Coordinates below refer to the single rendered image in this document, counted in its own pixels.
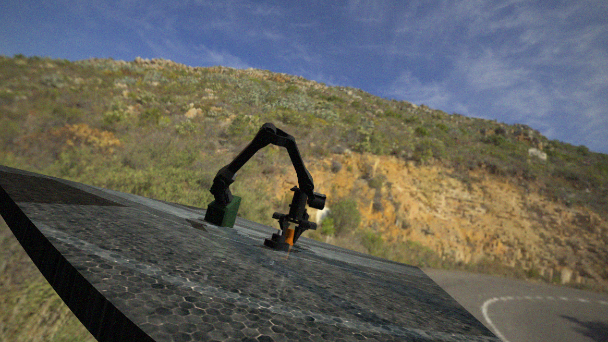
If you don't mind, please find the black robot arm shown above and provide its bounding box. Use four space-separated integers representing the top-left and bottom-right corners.
210 123 326 210

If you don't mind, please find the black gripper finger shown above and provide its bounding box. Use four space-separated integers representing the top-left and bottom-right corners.
293 226 308 243
278 221 290 236

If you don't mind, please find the orange knob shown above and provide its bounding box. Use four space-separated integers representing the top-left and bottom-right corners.
285 228 294 246

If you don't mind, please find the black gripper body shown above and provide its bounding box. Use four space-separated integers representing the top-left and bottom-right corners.
272 202 317 230

